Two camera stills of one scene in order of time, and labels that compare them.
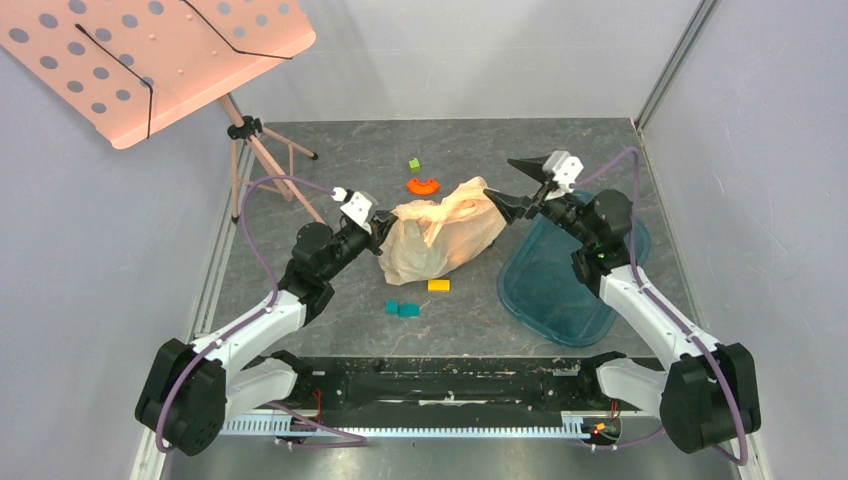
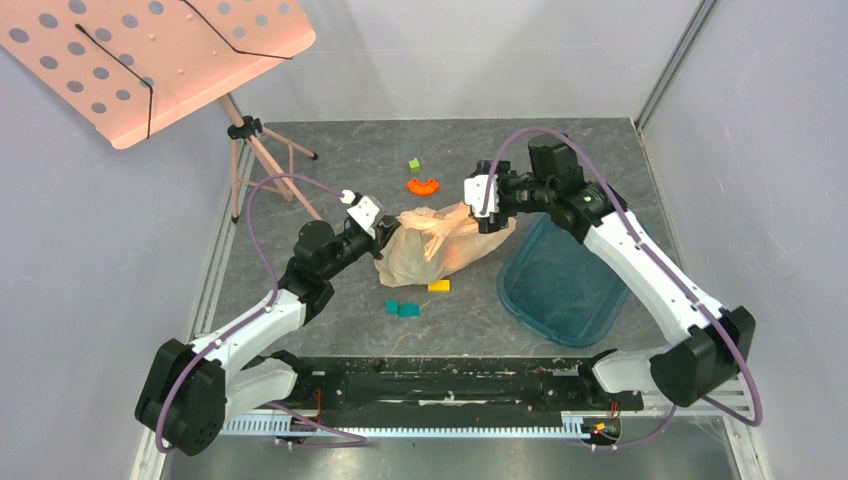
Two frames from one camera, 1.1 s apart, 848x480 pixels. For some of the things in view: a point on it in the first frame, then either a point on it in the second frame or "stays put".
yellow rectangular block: (438, 285) stays put
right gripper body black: (536, 198) → (490, 216)
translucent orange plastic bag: (427, 239) stays put
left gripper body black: (350, 244) stays put
